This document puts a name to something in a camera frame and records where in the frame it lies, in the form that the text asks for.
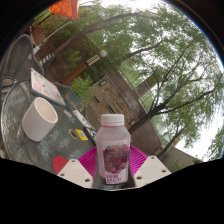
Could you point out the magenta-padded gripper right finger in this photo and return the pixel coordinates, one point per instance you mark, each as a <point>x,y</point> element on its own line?
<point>151,170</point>

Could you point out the flat round red coaster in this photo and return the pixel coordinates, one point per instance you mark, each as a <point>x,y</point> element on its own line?
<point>60,164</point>

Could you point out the orange parasol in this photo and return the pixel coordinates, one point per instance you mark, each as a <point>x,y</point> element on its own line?
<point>66,8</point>

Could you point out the small yellow card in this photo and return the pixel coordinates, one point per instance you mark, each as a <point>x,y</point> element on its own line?
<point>81,134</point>

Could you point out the potted green plant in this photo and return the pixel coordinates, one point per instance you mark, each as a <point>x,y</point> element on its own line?
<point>81,87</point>

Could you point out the pink drink bottle white cap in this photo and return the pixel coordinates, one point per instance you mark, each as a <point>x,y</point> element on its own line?
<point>113,146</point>

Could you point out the dark board with cards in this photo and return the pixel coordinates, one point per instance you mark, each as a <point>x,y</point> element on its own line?
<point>85,125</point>

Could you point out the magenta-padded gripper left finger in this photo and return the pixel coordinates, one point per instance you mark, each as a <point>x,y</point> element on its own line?
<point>75,173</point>

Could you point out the wooden lamp post white globe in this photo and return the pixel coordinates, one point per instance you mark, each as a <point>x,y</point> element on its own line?
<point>80,68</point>

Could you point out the white cup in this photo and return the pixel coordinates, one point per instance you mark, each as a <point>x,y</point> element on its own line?
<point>36,123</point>

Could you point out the blue yellow striped pole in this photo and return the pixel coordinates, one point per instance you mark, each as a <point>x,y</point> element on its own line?
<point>46,59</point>

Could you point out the white picture book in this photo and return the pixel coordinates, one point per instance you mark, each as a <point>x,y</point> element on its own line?
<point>46,86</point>

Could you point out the grey mesh metal chair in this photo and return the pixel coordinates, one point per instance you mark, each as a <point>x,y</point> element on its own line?
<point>23,56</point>

